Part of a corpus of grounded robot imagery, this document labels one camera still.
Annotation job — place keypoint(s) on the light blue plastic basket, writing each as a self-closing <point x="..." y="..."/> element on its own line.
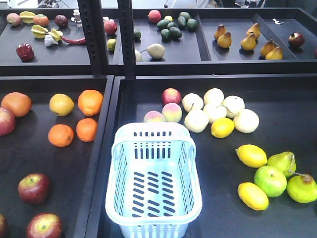
<point x="153" y="186"/>

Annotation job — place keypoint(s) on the pink-green peach left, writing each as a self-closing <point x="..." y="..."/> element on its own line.
<point x="154" y="116"/>

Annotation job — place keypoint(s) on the pink-green peach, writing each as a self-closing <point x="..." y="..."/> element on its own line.
<point x="172" y="112"/>
<point x="154" y="116"/>

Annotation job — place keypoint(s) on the pink-green peach right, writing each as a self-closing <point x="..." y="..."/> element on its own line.
<point x="172" y="112"/>

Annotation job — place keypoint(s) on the red apple by peaches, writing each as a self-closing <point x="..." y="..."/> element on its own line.
<point x="171" y="95"/>

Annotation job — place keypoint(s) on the yellow lemon centre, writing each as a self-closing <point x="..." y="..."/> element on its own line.
<point x="222" y="127"/>

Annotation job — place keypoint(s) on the yellow lemon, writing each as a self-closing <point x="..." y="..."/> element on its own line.
<point x="253" y="196"/>
<point x="251" y="155"/>
<point x="222" y="127"/>

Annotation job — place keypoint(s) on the bright orange knobbed orange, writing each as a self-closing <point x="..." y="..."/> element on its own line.
<point x="90" y="102"/>

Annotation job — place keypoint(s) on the small orange right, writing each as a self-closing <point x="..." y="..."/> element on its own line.
<point x="86" y="129"/>

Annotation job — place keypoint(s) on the small orange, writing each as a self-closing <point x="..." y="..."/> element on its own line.
<point x="60" y="135"/>
<point x="86" y="129"/>

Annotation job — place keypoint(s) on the black wooden produce stand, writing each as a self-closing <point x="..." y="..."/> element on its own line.
<point x="84" y="153"/>

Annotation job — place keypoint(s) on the yellow round citrus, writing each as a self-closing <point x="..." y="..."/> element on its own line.
<point x="61" y="104"/>

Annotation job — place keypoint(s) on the small orange left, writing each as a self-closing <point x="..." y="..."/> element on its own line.
<point x="60" y="135"/>

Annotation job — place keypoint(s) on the yellow lemon right upper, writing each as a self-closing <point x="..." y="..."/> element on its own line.
<point x="251" y="155"/>

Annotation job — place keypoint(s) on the red chili pepper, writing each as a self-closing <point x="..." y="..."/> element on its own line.
<point x="81" y="41"/>

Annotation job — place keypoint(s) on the yellow lemon right lower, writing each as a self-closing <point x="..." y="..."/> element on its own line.
<point x="253" y="196"/>

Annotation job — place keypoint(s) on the green apple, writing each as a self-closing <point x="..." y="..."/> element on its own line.
<point x="271" y="180"/>

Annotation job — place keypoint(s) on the green pear upper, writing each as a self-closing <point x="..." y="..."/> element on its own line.
<point x="285" y="161"/>

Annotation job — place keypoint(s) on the green pear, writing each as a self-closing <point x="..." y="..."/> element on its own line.
<point x="285" y="161"/>
<point x="302" y="188"/>

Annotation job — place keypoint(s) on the white garlic bulb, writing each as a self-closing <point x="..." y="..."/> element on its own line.
<point x="49" y="41"/>

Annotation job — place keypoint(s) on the large orange grapefruit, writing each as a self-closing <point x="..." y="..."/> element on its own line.
<point x="18" y="103"/>

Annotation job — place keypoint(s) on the red apple lower left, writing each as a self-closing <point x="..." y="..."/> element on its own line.
<point x="34" y="189"/>

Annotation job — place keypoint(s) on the yellow starfruit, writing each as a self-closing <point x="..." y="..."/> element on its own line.
<point x="39" y="31"/>

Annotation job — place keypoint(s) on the dark red bell pepper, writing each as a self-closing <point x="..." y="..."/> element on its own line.
<point x="25" y="52"/>

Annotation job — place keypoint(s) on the red apple middle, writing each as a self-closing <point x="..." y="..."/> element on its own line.
<point x="7" y="121"/>

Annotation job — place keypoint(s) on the red apple bottom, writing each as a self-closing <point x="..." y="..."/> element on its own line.
<point x="45" y="225"/>

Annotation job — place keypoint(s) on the green pear lower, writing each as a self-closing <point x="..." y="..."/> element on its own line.
<point x="302" y="188"/>

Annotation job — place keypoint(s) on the red apple front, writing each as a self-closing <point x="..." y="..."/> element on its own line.
<point x="3" y="226"/>

